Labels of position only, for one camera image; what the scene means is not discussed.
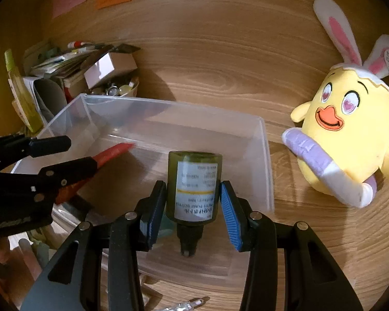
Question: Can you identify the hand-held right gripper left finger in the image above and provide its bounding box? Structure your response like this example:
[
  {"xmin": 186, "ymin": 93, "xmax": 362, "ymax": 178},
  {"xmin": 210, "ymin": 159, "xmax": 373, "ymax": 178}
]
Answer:
[{"xmin": 19, "ymin": 180, "xmax": 167, "ymax": 311}]

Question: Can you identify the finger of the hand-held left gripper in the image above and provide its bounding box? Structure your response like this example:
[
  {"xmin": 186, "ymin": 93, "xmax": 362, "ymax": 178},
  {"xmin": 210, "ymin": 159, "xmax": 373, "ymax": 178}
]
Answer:
[
  {"xmin": 0, "ymin": 135, "xmax": 72, "ymax": 171},
  {"xmin": 29, "ymin": 156, "xmax": 98, "ymax": 205}
]

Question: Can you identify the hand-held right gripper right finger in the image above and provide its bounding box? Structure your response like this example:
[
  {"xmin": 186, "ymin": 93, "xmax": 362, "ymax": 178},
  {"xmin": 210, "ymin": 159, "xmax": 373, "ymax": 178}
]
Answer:
[{"xmin": 220, "ymin": 180, "xmax": 365, "ymax": 311}]

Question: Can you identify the red packet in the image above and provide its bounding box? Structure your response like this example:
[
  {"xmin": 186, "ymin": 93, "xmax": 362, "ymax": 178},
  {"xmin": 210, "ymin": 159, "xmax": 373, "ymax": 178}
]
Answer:
[{"xmin": 57, "ymin": 143, "xmax": 135, "ymax": 204}]

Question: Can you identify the green pump bottle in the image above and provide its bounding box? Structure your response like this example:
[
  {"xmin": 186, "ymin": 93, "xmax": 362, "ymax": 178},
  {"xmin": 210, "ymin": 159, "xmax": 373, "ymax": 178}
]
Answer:
[{"xmin": 165, "ymin": 151, "xmax": 223, "ymax": 258}]

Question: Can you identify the clear plastic bin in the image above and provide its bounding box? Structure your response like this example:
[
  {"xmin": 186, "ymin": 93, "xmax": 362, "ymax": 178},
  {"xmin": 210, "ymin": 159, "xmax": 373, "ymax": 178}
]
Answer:
[{"xmin": 11, "ymin": 93, "xmax": 275, "ymax": 281}]

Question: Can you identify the yellow-green spray bottle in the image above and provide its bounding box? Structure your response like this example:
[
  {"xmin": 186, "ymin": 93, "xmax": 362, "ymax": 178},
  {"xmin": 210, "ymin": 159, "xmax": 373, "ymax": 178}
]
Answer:
[{"xmin": 4, "ymin": 48, "xmax": 44, "ymax": 133}]

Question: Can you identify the white folded paper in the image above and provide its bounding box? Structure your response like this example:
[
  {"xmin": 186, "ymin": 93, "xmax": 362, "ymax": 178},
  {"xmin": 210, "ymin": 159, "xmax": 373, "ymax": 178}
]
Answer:
[{"xmin": 23, "ymin": 76, "xmax": 68, "ymax": 122}]

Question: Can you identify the red book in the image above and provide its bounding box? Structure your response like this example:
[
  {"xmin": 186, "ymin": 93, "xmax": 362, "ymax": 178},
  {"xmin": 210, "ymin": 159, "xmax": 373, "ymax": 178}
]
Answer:
[{"xmin": 63, "ymin": 78, "xmax": 89, "ymax": 102}]

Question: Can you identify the stack of books and papers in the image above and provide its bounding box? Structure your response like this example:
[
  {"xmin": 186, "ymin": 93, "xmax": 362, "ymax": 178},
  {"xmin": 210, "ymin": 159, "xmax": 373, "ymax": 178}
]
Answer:
[{"xmin": 23, "ymin": 42, "xmax": 99, "ymax": 80}]

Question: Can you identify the clear small tube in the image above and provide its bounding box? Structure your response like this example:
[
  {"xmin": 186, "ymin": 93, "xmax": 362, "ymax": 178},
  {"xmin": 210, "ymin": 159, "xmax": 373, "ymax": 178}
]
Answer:
[{"xmin": 156, "ymin": 296, "xmax": 211, "ymax": 311}]

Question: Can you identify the small white cardboard box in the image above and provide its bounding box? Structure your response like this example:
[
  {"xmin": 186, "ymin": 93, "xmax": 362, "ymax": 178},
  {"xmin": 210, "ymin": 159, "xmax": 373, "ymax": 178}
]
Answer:
[{"xmin": 84, "ymin": 52, "xmax": 138, "ymax": 89}]

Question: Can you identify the yellow chick plush toy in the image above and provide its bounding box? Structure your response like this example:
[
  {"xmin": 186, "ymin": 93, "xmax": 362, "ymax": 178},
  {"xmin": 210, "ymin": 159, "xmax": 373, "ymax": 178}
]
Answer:
[{"xmin": 281, "ymin": 0, "xmax": 389, "ymax": 208}]

